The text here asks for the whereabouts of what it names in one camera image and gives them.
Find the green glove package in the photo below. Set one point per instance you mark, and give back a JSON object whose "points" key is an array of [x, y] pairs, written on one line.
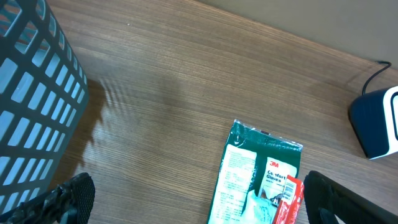
{"points": [[253, 171]]}

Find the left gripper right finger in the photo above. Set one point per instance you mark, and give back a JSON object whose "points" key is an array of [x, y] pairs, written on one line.
{"points": [[327, 201]]}

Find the white barcode scanner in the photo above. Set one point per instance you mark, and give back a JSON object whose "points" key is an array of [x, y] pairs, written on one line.
{"points": [[373, 117]]}

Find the grey plastic shopping basket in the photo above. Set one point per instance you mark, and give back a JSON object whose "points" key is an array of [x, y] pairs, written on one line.
{"points": [[44, 92]]}

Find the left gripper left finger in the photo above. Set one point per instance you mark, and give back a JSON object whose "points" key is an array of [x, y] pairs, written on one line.
{"points": [[70, 202]]}

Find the red toothpaste tube box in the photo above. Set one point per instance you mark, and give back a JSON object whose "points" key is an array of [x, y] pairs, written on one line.
{"points": [[290, 202]]}

